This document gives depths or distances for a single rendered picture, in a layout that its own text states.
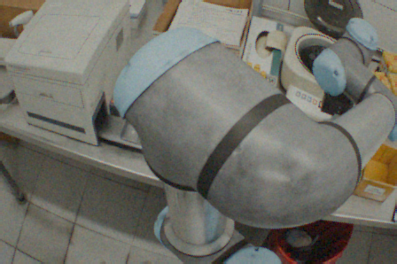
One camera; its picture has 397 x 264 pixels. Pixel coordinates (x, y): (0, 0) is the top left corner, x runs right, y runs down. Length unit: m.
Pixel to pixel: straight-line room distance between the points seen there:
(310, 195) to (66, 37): 0.77
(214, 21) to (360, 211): 0.73
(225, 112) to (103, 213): 1.69
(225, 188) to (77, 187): 1.77
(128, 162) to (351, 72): 0.64
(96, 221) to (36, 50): 1.18
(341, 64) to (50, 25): 0.71
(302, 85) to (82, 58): 0.59
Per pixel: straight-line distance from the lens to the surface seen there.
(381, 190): 1.14
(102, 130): 1.13
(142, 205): 2.02
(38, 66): 0.98
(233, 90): 0.37
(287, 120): 0.36
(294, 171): 0.35
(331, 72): 0.71
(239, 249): 0.76
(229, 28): 1.32
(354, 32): 0.78
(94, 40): 0.98
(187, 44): 0.40
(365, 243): 2.14
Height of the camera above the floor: 1.85
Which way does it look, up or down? 57 degrees down
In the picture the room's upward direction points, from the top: 4 degrees clockwise
